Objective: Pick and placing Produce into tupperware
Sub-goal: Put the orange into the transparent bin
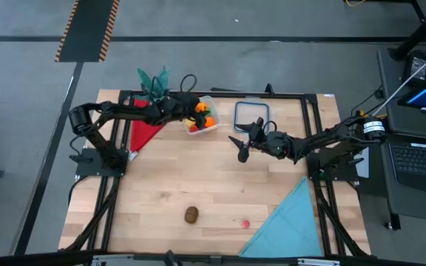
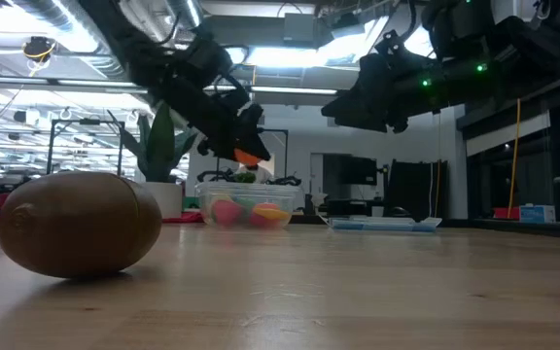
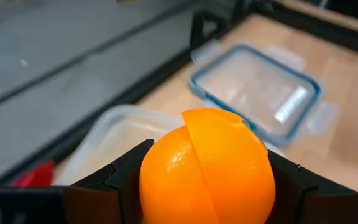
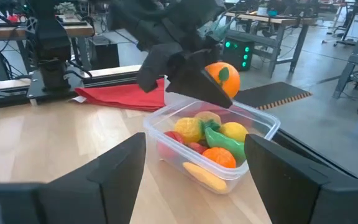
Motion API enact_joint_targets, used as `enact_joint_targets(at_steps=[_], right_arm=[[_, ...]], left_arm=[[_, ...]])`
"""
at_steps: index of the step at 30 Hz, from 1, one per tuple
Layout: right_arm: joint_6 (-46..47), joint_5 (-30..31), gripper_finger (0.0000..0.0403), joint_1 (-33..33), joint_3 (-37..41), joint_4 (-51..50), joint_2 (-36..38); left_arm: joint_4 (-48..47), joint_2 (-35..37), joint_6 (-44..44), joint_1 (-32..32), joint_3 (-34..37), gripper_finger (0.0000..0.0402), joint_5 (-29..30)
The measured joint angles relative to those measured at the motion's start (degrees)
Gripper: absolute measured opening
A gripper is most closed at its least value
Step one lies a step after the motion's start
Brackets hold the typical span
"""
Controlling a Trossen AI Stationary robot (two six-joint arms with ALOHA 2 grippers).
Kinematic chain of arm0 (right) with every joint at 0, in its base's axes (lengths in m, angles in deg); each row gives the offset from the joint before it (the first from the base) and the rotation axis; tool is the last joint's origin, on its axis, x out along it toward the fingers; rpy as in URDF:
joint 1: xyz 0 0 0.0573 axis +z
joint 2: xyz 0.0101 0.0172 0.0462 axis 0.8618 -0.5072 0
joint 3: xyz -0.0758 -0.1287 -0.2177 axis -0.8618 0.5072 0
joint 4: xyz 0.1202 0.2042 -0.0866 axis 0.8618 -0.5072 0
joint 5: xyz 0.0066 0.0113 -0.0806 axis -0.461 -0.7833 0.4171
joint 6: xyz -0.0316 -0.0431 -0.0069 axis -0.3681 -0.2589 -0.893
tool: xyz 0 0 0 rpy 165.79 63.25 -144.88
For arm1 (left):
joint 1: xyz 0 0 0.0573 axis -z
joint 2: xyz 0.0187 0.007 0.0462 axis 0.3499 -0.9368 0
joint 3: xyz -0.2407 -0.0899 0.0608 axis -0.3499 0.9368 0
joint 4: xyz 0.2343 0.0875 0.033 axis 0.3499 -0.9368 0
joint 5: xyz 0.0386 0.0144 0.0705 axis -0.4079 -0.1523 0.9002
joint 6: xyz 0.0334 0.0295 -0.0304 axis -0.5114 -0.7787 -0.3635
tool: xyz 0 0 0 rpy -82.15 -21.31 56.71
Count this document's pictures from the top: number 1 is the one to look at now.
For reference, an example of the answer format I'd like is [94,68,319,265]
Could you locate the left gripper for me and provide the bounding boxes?
[164,92,209,130]

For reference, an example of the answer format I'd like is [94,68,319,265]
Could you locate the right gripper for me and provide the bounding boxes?
[228,117,275,164]

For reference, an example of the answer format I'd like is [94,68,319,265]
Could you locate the brown toy kiwi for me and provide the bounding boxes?
[183,205,200,225]

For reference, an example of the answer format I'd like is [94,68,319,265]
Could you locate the clear plastic container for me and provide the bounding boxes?
[183,95,222,137]

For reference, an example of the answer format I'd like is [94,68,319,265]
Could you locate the blue-rimmed container lid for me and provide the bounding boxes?
[231,98,273,134]

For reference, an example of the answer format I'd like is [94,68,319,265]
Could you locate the green plant in white pot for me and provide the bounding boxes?
[135,66,172,103]

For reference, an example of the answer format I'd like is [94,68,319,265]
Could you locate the red cloth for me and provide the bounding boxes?
[129,96,166,153]

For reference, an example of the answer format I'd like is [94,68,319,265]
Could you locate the teal cloth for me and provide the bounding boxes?
[237,176,324,259]

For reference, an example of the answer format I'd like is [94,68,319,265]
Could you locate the black mat hazard-striped edges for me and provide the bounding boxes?
[53,0,121,63]

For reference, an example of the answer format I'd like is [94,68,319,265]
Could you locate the silver aluminium extrusion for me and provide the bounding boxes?
[92,253,135,266]
[297,257,342,266]

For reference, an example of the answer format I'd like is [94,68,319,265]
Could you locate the black laptop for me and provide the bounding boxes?
[388,62,426,195]

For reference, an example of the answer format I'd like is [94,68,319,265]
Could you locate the black equipment cart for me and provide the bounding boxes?
[377,47,426,232]

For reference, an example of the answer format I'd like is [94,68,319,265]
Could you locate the black power adapter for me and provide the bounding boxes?
[401,50,426,84]

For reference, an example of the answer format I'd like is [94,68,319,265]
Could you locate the black stand leg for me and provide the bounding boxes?
[388,0,426,62]

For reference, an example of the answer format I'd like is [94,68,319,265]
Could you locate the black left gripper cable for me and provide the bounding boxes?
[179,73,198,95]

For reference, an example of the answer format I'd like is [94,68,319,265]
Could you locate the black aluminium rig frame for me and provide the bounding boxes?
[59,83,373,266]

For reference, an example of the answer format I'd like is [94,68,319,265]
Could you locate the white cable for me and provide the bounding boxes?
[360,43,426,130]

